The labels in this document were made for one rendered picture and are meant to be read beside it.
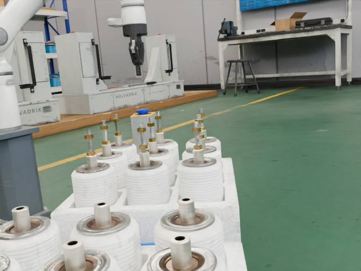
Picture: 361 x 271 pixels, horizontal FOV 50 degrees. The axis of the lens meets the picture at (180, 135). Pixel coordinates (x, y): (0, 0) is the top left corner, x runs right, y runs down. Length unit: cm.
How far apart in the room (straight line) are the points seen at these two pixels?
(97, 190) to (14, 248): 32
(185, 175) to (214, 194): 7
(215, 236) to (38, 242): 24
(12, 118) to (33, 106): 187
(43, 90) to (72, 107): 48
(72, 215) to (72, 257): 40
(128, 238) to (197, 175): 30
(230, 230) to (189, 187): 12
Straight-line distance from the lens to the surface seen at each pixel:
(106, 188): 86
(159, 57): 459
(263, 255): 99
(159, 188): 83
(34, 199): 136
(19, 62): 332
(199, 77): 660
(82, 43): 361
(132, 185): 83
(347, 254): 102
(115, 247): 53
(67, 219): 86
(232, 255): 60
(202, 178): 80
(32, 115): 317
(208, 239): 52
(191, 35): 666
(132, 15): 121
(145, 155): 84
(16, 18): 133
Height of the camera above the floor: 46
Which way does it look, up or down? 10 degrees down
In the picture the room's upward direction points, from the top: 5 degrees counter-clockwise
